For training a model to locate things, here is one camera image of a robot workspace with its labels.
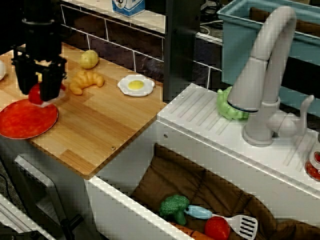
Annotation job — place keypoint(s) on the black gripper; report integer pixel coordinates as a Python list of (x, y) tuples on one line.
[(42, 42)]

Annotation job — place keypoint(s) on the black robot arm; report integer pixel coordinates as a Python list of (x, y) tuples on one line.
[(40, 10)]

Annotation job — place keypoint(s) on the red round plate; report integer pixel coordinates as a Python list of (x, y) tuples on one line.
[(22, 121)]

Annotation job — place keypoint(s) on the white rounded object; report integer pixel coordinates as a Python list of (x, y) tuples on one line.
[(2, 70)]

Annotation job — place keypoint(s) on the orange toy croissant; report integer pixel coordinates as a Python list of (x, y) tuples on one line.
[(83, 81)]

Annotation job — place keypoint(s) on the yellow toy potato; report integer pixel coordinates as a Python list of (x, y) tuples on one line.
[(89, 59)]

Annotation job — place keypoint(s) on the wooden countertop board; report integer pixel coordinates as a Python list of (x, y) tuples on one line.
[(100, 125)]

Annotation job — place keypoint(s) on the toy fried egg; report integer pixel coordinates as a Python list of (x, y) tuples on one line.
[(135, 85)]

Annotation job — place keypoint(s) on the grey cabinet front panel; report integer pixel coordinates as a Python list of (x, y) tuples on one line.
[(37, 180)]

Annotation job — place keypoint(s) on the blue white milk carton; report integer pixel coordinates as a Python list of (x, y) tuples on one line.
[(127, 7)]

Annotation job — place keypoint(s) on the white kitchen shelf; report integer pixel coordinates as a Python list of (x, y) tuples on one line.
[(150, 21)]

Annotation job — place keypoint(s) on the white toy sink unit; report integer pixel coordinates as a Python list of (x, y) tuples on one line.
[(200, 130)]

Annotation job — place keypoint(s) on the brown cloth in sink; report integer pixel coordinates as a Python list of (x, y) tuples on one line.
[(180, 175)]

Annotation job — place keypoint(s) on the green toy broccoli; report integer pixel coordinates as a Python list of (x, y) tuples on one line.
[(173, 206)]

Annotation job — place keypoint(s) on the green toy lettuce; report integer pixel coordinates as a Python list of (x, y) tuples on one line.
[(225, 105)]

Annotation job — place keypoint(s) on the teal plastic bin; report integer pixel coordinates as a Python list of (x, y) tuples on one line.
[(237, 50)]

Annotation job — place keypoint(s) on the orange toy carrot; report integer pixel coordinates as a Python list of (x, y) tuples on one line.
[(197, 235)]

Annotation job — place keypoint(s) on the grey toy faucet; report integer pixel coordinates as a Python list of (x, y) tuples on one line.
[(270, 75)]

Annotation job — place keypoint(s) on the tomato print tin can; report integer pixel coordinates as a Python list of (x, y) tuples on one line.
[(313, 167)]

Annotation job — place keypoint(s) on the aluminium rail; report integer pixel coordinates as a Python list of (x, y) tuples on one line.
[(15, 220)]

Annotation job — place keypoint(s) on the wide black upright post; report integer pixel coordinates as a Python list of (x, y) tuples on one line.
[(181, 50)]

